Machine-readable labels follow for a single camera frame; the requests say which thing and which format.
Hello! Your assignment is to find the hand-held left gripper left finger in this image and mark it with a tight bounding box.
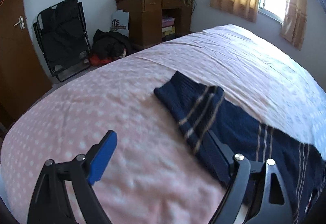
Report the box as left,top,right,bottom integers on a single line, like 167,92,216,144
27,130,118,224

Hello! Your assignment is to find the black jacket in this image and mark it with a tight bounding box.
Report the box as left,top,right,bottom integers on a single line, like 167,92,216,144
92,29,133,60

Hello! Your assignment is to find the navy striped knit sweater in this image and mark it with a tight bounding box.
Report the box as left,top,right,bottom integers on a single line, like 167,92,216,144
153,71,326,224

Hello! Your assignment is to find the pink and blue printed blanket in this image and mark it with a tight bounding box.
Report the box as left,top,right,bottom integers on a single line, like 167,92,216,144
0,24,326,224

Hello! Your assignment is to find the white paper bag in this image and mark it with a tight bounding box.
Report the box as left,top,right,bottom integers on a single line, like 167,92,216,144
111,10,130,37

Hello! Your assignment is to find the brown wooden door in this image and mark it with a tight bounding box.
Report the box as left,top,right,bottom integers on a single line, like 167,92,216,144
0,0,53,129

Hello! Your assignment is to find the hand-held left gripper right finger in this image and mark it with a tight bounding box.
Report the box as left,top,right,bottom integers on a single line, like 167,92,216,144
207,130,294,224

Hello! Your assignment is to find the black folding chair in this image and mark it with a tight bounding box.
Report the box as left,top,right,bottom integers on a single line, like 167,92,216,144
33,0,92,82

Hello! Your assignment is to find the red cloth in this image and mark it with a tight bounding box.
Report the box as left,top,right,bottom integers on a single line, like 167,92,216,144
89,53,114,67

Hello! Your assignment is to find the brown wooden desk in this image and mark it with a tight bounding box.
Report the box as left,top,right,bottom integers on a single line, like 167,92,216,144
114,0,195,50

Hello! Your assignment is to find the pink box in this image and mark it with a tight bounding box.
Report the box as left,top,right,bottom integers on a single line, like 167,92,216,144
162,16,176,28

